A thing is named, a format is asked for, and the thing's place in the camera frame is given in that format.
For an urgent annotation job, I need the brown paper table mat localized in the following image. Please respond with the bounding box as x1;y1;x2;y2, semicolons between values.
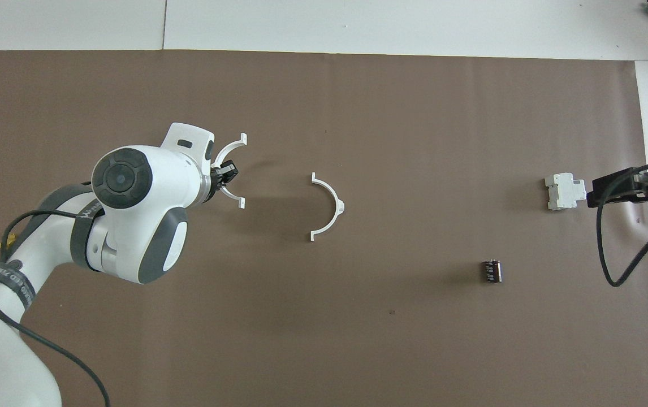
0;50;648;407

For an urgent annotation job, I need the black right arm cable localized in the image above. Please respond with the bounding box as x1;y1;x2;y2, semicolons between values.
597;161;648;287

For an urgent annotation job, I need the black cylindrical capacitor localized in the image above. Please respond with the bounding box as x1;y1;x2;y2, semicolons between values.
481;259;503;283

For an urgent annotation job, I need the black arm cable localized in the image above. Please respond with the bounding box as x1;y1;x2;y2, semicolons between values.
0;209;111;407
597;161;648;287

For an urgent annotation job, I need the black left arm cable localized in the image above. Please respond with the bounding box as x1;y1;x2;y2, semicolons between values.
0;209;111;407

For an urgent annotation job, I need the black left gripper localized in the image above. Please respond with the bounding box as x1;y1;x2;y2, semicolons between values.
209;161;238;196

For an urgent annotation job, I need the white circuit breaker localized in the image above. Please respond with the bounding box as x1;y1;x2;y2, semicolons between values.
545;173;587;211

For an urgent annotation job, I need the white half-ring pipe clamp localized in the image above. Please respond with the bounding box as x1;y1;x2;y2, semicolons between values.
211;133;248;209
309;172;346;242

